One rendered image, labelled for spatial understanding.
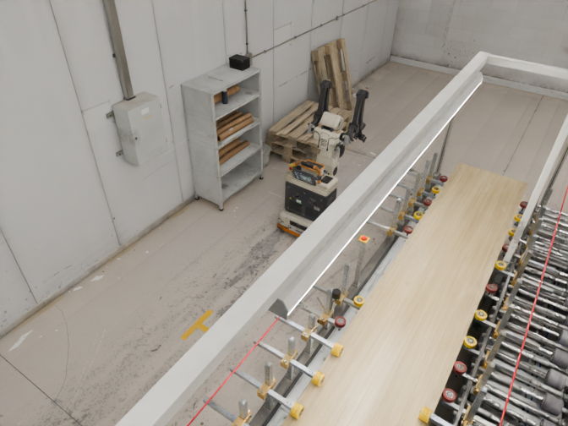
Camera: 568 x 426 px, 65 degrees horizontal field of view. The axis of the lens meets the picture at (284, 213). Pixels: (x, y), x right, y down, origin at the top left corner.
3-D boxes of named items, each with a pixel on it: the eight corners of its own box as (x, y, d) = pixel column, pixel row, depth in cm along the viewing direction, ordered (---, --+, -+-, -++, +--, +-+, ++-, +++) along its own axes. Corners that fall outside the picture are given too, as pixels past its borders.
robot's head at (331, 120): (335, 128, 465) (341, 115, 465) (318, 122, 474) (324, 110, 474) (339, 133, 478) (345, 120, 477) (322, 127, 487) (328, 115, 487)
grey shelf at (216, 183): (194, 199, 580) (179, 84, 484) (237, 168, 639) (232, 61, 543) (221, 211, 561) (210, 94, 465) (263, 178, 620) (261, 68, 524)
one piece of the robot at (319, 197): (322, 236, 501) (328, 173, 449) (282, 218, 524) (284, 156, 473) (337, 221, 523) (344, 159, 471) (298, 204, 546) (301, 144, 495)
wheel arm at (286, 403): (229, 371, 282) (228, 368, 280) (232, 367, 284) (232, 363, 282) (296, 414, 261) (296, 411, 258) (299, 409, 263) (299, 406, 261)
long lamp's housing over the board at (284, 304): (257, 304, 149) (256, 288, 144) (463, 79, 307) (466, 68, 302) (286, 320, 144) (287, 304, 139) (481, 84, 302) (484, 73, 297)
